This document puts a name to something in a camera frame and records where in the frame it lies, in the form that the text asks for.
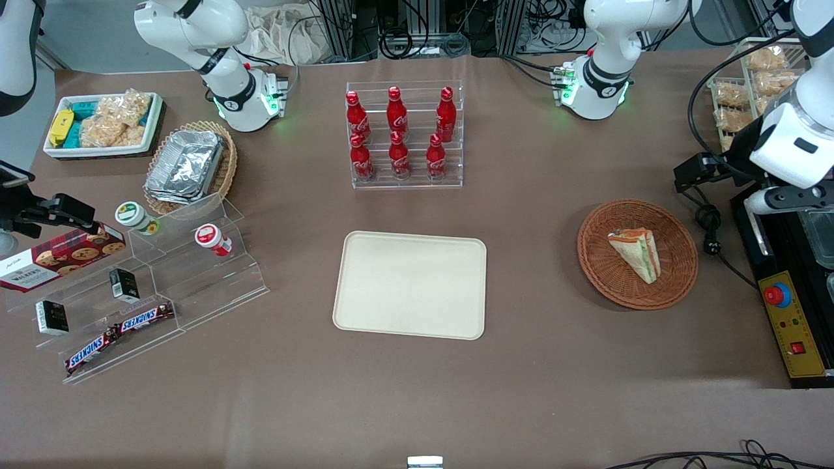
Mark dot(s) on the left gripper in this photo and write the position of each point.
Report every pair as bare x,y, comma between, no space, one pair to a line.
737,151

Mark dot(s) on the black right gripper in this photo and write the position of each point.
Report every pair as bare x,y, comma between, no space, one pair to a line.
18,218

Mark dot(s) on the triangle sandwich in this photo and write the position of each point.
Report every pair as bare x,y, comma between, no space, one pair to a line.
637,254

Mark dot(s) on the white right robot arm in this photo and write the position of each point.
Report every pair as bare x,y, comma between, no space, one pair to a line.
231,98

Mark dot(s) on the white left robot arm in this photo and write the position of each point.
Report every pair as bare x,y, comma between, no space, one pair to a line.
606,75

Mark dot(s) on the round brown wicker basket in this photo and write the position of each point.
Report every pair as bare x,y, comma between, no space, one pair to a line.
599,273

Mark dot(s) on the oval light wicker basket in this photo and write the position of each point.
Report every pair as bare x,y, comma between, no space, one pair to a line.
228,163

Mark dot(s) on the beige rectangular tray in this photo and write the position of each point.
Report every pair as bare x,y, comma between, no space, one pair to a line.
410,284

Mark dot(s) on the bagged bread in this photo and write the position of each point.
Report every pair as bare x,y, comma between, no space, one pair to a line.
733,119
774,83
765,60
731,96

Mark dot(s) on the red tartan cookie box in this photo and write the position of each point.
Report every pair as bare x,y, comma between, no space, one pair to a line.
58,259

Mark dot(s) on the green lid snack cup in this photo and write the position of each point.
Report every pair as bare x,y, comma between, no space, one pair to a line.
133,216

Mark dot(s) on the yellow snack packet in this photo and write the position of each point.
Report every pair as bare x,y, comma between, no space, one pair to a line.
60,127

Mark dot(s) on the small black box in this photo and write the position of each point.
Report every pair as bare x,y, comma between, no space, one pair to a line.
52,317
124,285

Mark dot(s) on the teal snack packet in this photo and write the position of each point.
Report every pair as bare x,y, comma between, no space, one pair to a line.
79,111

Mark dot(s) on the bagged rice crackers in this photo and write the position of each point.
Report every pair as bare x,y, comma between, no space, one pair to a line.
117,120

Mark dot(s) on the black control box yellow panel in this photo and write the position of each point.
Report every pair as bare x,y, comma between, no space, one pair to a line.
782,260

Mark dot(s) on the white rectangular bin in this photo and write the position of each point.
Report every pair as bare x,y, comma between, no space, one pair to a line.
153,124

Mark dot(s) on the snickers chocolate bar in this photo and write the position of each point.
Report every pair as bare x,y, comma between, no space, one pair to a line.
144,317
91,352

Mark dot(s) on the stacked aluminium foil containers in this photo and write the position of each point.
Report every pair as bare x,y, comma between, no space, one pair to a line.
186,166

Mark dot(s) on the red emergency stop button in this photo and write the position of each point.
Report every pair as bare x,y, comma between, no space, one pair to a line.
777,295

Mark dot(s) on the red lid snack cup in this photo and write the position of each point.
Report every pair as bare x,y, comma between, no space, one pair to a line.
212,238

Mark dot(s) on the clear acrylic stepped stand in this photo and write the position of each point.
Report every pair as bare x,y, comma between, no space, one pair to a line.
195,286

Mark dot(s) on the red cola bottle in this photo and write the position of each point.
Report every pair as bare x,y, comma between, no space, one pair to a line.
397,114
445,117
357,120
361,159
436,159
399,157

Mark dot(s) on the beige crumpled cloth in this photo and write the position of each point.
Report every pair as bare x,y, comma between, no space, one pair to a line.
280,36

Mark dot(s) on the clear acrylic bottle rack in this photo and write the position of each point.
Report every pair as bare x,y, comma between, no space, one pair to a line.
417,184

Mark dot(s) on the aluminium frame post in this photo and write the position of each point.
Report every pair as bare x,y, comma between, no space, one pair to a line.
342,29
521,23

